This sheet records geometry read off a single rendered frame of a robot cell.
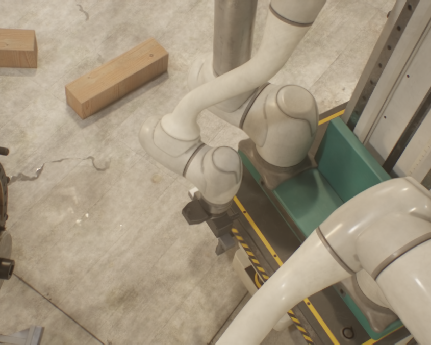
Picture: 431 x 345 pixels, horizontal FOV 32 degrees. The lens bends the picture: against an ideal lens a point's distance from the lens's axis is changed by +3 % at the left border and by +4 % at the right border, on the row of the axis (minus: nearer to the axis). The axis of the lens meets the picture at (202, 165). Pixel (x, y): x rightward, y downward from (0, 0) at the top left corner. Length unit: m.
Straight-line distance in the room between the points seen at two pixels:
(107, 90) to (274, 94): 0.88
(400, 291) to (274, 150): 0.88
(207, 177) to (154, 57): 1.08
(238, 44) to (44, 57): 1.24
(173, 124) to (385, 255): 0.73
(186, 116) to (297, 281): 0.61
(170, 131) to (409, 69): 0.59
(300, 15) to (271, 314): 0.60
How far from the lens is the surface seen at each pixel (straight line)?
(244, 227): 2.16
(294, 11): 1.53
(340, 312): 2.12
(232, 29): 1.77
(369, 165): 1.98
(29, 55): 2.82
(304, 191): 2.14
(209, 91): 1.71
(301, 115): 1.95
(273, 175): 2.12
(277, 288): 1.32
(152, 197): 2.55
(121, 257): 2.44
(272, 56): 1.60
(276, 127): 1.97
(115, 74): 2.72
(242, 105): 2.02
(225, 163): 1.74
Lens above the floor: 2.22
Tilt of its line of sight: 57 degrees down
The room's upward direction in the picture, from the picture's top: 11 degrees clockwise
